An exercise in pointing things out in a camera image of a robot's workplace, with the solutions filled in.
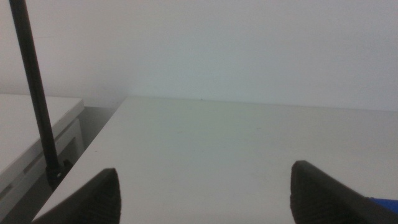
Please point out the blue rectangular mat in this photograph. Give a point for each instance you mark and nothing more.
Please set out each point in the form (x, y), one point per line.
(388, 204)

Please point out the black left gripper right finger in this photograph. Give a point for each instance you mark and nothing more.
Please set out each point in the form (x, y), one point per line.
(317, 199)

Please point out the black stand pole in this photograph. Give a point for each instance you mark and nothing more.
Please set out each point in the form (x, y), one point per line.
(34, 84)

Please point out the black pole clamp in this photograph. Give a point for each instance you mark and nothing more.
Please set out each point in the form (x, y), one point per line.
(57, 175)

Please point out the white side table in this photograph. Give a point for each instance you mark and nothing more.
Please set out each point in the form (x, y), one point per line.
(18, 130)

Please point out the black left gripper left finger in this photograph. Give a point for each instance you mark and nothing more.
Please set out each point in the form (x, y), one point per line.
(96, 202)

